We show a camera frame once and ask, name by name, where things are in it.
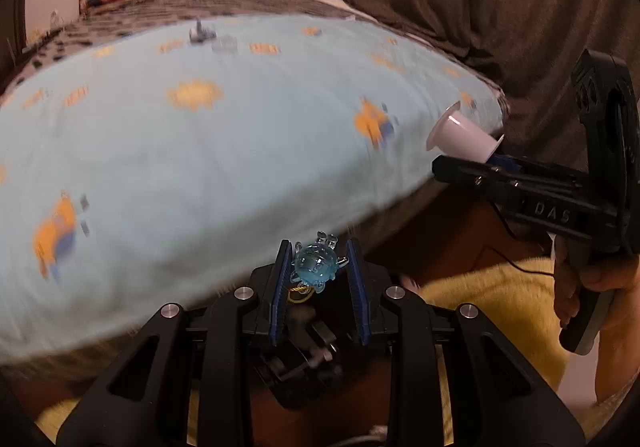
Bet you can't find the grey black striped blanket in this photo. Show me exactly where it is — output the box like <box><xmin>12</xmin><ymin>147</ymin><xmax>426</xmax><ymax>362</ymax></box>
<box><xmin>1</xmin><ymin>0</ymin><xmax>369</xmax><ymax>96</ymax></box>

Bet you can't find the light blue cartoon sheet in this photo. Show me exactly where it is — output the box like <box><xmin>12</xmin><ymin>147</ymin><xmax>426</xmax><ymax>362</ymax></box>
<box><xmin>1</xmin><ymin>15</ymin><xmax>503</xmax><ymax>366</ymax></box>

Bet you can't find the white plastic spool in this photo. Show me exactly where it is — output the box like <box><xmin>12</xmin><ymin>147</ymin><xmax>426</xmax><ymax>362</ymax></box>
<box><xmin>425</xmin><ymin>102</ymin><xmax>503</xmax><ymax>163</ymax></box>

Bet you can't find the brown curtain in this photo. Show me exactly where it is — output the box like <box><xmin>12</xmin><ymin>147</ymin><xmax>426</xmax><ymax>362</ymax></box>
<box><xmin>344</xmin><ymin>0</ymin><xmax>639</xmax><ymax>169</ymax></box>

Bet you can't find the clear blue turtle toy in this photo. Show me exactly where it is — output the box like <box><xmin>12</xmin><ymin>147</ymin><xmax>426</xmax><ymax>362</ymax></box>
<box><xmin>288</xmin><ymin>231</ymin><xmax>349</xmax><ymax>304</ymax></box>

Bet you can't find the person's right hand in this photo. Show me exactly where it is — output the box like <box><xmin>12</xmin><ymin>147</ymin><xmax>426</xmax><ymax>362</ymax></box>
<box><xmin>553</xmin><ymin>237</ymin><xmax>639</xmax><ymax>332</ymax></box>

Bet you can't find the small purple toy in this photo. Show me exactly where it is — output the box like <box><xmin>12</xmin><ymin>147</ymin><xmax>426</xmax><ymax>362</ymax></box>
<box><xmin>189</xmin><ymin>19</ymin><xmax>217</xmax><ymax>44</ymax></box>

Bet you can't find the yellow fluffy rug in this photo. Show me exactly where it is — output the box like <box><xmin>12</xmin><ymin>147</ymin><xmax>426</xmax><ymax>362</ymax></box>
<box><xmin>56</xmin><ymin>242</ymin><xmax>585</xmax><ymax>446</ymax></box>

